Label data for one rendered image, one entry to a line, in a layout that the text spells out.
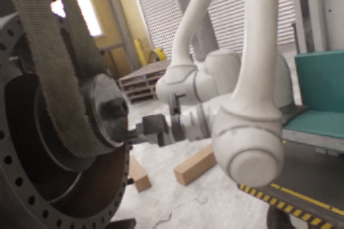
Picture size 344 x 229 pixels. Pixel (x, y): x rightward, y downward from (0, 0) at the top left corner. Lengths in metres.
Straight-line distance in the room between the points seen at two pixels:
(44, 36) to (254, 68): 0.32
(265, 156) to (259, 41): 0.18
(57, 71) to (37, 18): 0.08
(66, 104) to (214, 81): 0.40
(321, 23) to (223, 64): 0.46
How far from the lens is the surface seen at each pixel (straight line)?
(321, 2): 1.03
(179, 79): 0.72
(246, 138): 0.39
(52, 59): 0.41
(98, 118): 0.41
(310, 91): 1.04
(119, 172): 0.61
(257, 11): 0.47
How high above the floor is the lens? 0.95
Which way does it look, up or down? 14 degrees down
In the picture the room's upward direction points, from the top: 17 degrees counter-clockwise
